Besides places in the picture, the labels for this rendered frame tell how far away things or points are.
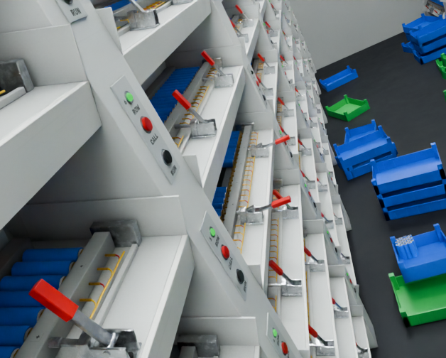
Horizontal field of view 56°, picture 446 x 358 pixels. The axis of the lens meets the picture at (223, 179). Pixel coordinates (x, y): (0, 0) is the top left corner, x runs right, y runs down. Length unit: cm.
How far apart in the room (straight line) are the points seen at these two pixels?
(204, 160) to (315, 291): 62
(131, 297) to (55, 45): 24
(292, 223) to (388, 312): 82
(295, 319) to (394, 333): 92
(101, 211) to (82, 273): 9
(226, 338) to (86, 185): 26
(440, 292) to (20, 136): 166
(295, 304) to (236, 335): 32
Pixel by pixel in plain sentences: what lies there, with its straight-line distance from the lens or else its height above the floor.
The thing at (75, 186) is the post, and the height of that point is 121.
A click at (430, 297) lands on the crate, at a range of 180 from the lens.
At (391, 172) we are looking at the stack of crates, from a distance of 222.
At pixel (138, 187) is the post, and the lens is 45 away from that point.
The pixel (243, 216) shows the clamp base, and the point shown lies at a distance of 77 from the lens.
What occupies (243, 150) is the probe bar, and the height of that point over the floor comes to 97.
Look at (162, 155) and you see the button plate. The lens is 47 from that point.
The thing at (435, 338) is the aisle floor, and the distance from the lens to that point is 169.
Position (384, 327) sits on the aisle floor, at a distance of 176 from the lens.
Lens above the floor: 133
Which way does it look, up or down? 23 degrees down
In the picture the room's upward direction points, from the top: 29 degrees counter-clockwise
